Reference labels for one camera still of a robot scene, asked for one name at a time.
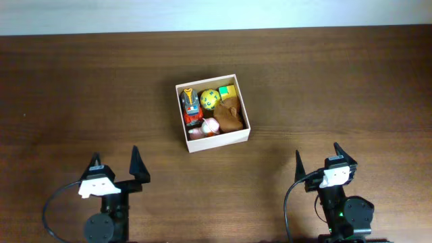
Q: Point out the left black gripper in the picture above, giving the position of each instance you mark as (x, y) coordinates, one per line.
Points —
(138, 169)

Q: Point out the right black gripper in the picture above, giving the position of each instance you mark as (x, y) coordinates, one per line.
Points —
(352, 166)

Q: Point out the red grey toy truck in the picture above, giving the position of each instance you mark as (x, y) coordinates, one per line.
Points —
(192, 112)

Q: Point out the pink white duck toy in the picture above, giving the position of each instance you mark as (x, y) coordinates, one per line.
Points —
(210, 127)

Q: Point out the brown plush toy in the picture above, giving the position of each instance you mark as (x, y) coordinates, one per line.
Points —
(227, 114)

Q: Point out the yellow ball blue letters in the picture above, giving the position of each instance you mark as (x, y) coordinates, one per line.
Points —
(209, 99)

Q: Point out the multicolour puzzle cube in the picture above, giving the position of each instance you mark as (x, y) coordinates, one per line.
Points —
(227, 92)

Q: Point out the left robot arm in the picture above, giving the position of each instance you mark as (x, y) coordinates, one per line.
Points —
(111, 224)

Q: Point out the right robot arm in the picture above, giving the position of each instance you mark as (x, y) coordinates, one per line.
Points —
(347, 217)

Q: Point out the white open cardboard box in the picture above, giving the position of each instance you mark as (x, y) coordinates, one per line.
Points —
(223, 138)

